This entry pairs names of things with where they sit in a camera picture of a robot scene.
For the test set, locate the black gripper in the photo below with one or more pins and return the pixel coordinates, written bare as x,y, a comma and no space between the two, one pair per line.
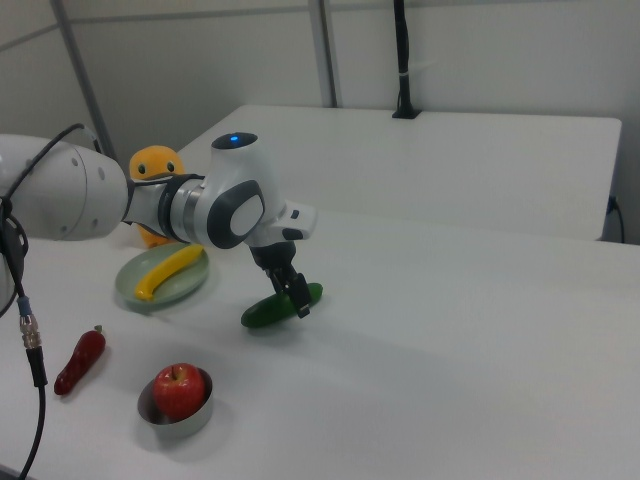
272,255

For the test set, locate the green cucumber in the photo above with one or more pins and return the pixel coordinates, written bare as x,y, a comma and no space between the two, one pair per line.
267,310

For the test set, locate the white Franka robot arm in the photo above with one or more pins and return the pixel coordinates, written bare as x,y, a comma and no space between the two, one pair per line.
240,165

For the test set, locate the metal bowl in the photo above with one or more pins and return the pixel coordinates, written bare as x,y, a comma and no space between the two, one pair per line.
197,425

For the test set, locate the pale green plate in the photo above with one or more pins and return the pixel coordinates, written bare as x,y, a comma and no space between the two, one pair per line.
185,280

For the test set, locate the yellow banana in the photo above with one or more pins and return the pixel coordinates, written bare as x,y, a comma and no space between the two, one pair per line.
165,272

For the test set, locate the red apple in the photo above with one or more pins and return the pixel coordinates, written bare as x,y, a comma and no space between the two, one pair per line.
178,390

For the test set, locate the orange plush toy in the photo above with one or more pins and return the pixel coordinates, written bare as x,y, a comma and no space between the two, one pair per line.
152,162

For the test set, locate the red chili pepper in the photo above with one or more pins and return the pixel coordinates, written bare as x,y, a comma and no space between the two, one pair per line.
80,362

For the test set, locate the grey partition post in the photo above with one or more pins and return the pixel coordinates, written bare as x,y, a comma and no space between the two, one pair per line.
85,75
325,50

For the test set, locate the black camera pole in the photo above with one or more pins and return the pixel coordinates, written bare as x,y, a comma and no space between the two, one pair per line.
404,60

